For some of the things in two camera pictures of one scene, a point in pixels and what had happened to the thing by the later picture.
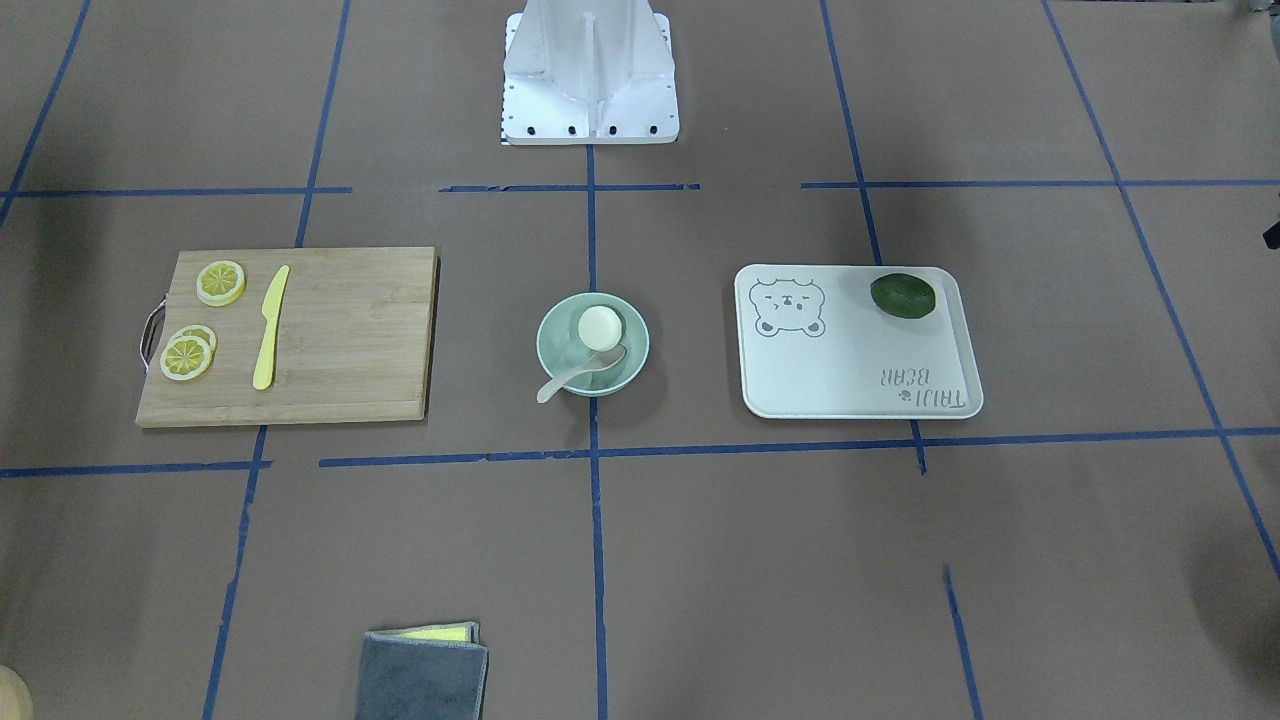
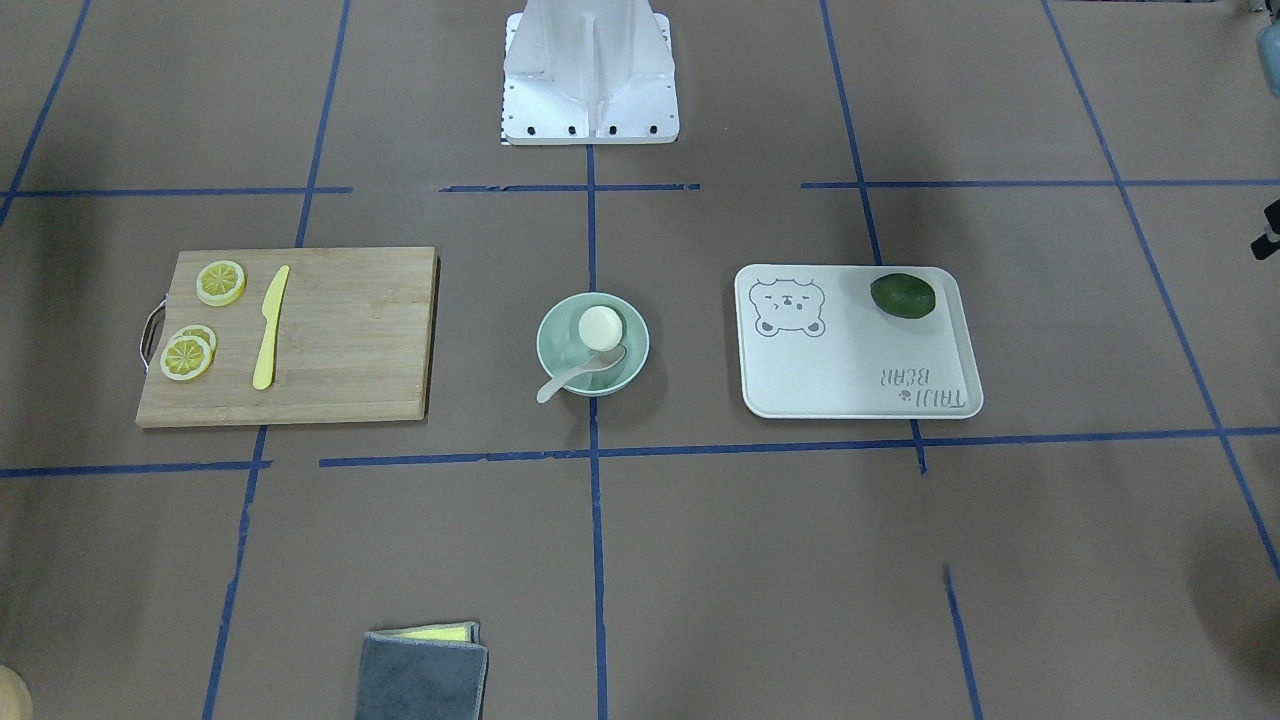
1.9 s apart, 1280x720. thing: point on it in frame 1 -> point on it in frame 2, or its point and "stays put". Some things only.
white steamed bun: x=599 y=328 stays put
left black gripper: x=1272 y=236 -> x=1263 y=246
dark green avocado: x=903 y=296 stays put
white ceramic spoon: x=602 y=360 stays put
